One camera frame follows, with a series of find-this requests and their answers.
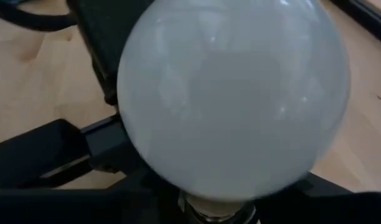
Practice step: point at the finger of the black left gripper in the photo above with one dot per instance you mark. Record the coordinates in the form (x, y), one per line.
(38, 155)

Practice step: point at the round lamp socket base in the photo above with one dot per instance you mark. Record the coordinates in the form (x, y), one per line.
(209, 220)

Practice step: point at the white lightbulb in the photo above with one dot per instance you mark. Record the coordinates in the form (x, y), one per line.
(234, 99)

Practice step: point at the black aluminium frame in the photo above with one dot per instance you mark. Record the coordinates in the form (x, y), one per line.
(365, 18)

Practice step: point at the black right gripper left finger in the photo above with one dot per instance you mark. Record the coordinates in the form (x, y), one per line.
(84, 207)

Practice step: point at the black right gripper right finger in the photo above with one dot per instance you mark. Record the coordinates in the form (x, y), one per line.
(333, 208)

